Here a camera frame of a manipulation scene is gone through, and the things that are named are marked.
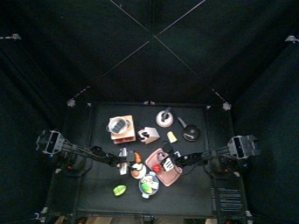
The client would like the silver toy cleaver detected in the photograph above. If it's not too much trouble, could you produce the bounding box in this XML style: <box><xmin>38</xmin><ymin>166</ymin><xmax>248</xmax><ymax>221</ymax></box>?
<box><xmin>117</xmin><ymin>147</ymin><xmax>129</xmax><ymax>176</ymax></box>

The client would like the orange toy carrot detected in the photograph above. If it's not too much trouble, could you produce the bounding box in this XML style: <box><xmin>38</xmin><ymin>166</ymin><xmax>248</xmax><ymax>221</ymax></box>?
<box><xmin>133</xmin><ymin>151</ymin><xmax>144</xmax><ymax>165</ymax></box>

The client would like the yellow toy cheese wedge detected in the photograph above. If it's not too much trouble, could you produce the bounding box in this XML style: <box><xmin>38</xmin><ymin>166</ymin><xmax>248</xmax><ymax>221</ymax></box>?
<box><xmin>165</xmin><ymin>130</ymin><xmax>178</xmax><ymax>144</ymax></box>

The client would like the pink cutting board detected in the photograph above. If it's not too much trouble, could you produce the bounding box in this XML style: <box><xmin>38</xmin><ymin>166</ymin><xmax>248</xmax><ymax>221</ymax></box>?
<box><xmin>144</xmin><ymin>147</ymin><xmax>184</xmax><ymax>187</ymax></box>

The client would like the wooden toy stove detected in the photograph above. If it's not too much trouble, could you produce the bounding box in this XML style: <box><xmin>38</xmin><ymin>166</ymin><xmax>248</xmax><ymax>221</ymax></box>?
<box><xmin>106</xmin><ymin>115</ymin><xmax>137</xmax><ymax>145</ymax></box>

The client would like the black toy frying pan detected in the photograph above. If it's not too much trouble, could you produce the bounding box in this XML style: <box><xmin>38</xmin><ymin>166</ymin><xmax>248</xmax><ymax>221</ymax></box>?
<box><xmin>176</xmin><ymin>116</ymin><xmax>201</xmax><ymax>143</ymax></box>

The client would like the blue plate with toy food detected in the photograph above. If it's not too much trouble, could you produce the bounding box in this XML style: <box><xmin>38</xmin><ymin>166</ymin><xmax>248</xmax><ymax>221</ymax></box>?
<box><xmin>137</xmin><ymin>171</ymin><xmax>161</xmax><ymax>200</ymax></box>

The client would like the green toy leaf vegetable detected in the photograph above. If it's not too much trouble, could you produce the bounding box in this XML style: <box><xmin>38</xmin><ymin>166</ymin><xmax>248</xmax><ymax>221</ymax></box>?
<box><xmin>112</xmin><ymin>185</ymin><xmax>128</xmax><ymax>197</ymax></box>

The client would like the white toy kettle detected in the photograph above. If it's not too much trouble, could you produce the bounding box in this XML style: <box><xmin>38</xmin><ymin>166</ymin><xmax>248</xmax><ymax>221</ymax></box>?
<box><xmin>153</xmin><ymin>107</ymin><xmax>174</xmax><ymax>129</ymax></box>

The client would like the silver toy pot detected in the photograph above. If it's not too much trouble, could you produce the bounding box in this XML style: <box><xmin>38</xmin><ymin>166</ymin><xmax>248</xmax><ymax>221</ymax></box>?
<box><xmin>105</xmin><ymin>116</ymin><xmax>133</xmax><ymax>136</ymax></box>

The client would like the white text label sticker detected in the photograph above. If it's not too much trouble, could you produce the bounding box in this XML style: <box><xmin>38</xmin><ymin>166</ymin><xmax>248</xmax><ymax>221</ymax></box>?
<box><xmin>217</xmin><ymin>186</ymin><xmax>241</xmax><ymax>213</ymax></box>

